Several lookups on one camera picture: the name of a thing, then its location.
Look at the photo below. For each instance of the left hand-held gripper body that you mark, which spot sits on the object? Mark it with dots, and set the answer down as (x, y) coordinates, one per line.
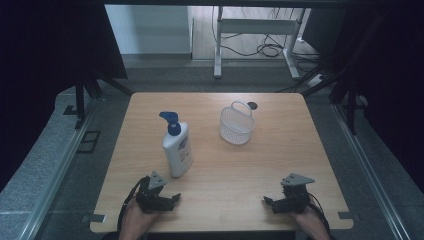
(150, 200)

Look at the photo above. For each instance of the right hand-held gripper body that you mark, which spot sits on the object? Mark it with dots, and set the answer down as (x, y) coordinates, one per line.
(296, 198)

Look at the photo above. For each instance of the white blue pump lotion bottle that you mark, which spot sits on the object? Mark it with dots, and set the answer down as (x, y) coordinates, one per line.
(176, 151)

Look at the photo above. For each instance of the white plastic mesh basket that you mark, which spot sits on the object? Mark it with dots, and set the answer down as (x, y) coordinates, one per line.
(236, 128)

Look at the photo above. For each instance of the person's left hand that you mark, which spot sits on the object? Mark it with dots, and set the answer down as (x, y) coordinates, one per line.
(135, 221)

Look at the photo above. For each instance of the person's right hand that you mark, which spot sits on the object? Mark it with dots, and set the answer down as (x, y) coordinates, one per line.
(310, 223)

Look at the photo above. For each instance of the dark round table grommet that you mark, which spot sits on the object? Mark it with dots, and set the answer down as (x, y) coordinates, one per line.
(252, 105)

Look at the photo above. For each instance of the black metal stand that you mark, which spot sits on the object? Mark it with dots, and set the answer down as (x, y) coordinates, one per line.
(350, 100)
(80, 96)

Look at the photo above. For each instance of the white power strip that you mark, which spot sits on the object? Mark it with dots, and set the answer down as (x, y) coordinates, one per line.
(316, 80)

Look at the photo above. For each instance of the dark curtain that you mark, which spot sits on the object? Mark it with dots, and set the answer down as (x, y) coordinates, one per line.
(390, 66)
(40, 66)

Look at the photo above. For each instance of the grey metal rail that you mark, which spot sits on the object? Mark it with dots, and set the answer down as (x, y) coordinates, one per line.
(370, 173)
(56, 173)

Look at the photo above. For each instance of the white metal desk frame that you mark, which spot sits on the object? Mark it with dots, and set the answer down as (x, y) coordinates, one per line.
(218, 43)

